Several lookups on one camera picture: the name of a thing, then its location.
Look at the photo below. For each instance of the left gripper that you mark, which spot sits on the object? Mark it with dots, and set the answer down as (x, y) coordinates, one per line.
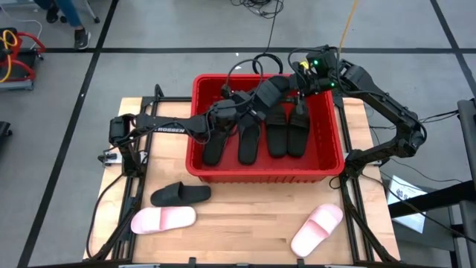
(241, 106)

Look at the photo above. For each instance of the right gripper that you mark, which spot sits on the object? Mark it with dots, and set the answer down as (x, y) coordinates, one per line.
(312, 83)

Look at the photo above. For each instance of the black rubber slide sandal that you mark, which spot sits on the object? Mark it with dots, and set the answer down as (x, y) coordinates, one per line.
(298, 137)
(271, 93)
(167, 195)
(277, 137)

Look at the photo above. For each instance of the black flip-flop white stripe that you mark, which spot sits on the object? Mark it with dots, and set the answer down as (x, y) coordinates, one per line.
(213, 152)
(248, 145)

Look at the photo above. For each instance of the pink slide sandal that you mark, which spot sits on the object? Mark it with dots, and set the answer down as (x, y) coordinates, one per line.
(163, 219)
(316, 231)

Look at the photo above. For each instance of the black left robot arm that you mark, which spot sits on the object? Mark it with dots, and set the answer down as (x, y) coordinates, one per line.
(167, 123)

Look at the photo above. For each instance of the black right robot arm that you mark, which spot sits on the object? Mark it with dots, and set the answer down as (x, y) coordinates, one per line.
(386, 104)

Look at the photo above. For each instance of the large red plastic bin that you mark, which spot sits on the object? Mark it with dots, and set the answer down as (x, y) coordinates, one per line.
(320, 156)

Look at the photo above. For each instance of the white printed paper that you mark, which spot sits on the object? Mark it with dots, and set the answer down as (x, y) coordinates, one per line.
(409, 184)

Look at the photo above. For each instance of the small white box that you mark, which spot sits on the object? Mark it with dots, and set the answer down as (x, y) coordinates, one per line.
(111, 157)

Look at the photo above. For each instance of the black table clamp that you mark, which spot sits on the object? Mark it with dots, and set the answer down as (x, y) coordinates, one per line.
(192, 261)
(300, 262)

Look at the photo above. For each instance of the black beam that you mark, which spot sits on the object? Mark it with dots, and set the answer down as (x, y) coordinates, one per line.
(439, 197)

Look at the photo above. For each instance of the office chair base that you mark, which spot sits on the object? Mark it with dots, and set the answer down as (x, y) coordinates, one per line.
(96, 18)

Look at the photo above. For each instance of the red metal cart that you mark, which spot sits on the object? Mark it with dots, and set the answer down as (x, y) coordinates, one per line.
(32, 38)

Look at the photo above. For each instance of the black caster base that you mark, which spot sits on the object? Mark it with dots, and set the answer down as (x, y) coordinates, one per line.
(3, 130)

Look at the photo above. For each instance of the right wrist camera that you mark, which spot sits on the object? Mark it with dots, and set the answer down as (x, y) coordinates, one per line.
(320, 59)

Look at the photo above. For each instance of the black metal rig frame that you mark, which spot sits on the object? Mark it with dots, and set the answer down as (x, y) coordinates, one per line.
(140, 193)

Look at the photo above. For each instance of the grey metal post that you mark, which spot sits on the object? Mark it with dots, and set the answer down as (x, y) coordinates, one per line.
(468, 149)

